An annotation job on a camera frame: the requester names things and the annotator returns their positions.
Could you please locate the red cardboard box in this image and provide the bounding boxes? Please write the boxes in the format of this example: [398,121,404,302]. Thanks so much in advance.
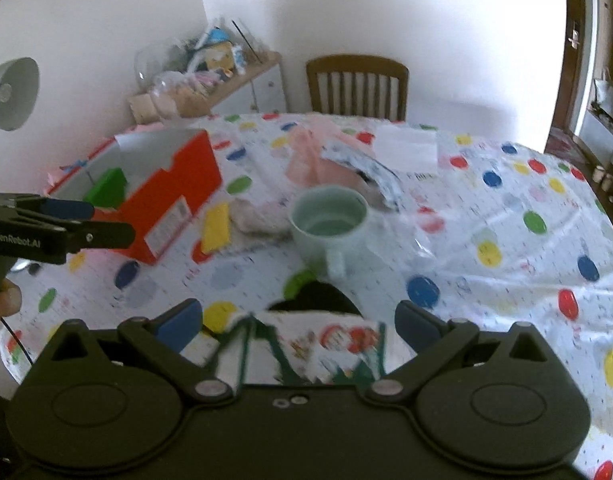
[44,127,223,267]

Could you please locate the silver lamp shade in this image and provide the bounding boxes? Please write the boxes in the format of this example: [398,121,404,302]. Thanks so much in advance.
[0,57,40,132]

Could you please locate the black soft item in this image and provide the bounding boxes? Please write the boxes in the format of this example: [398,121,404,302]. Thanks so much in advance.
[269,282,360,317]

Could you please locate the yellow and blue toy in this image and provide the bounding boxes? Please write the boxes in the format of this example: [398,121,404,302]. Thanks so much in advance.
[194,27,244,73]

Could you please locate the clear plastic bag pink contents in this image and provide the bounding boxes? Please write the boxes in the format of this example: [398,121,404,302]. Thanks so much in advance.
[285,122,437,261]

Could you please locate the person's left hand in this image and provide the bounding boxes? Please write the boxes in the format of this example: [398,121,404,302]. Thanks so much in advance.
[0,280,23,348]

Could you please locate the grey cloth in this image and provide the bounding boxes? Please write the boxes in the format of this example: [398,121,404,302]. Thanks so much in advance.
[229,197,292,238]

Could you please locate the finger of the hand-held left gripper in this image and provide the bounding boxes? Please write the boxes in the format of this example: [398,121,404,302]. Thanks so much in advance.
[19,211,136,253]
[0,192,94,222]

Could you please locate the white paper sheet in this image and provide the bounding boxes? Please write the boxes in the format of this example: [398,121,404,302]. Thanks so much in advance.
[374,125,440,171]

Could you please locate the brown cardboard box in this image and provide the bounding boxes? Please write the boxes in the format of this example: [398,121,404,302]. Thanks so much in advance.
[129,52,282,123]

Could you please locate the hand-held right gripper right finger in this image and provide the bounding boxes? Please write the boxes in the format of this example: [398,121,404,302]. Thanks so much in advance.
[367,300,570,403]

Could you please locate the round glass jar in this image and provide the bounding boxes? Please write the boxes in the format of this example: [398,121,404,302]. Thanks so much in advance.
[135,40,187,91]

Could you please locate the colourful printed packet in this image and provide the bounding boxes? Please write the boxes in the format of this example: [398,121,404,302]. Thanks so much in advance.
[206,310,387,386]

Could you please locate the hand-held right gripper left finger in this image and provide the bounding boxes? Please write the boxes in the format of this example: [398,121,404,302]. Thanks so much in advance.
[34,298,234,403]

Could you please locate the white printed packet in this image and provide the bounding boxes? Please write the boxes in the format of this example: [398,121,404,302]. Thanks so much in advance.
[321,142,402,211]

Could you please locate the mint green mug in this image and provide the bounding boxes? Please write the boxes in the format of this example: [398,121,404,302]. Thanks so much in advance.
[289,185,382,281]

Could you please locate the yellow sponge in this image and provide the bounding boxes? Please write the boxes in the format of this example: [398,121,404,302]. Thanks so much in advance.
[201,203,233,253]

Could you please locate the brown wooden door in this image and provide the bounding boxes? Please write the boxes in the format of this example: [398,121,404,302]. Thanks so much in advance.
[557,0,602,136]

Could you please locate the glass jar with snacks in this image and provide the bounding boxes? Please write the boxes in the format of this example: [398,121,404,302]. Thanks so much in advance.
[151,72,212,118]

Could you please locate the wooden chair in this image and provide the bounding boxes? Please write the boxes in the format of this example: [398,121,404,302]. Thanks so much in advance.
[305,55,410,122]

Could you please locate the black cable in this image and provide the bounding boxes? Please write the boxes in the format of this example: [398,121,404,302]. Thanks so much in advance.
[0,316,36,367]

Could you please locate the green sponge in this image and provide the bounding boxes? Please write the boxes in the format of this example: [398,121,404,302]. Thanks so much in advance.
[84,167,128,208]

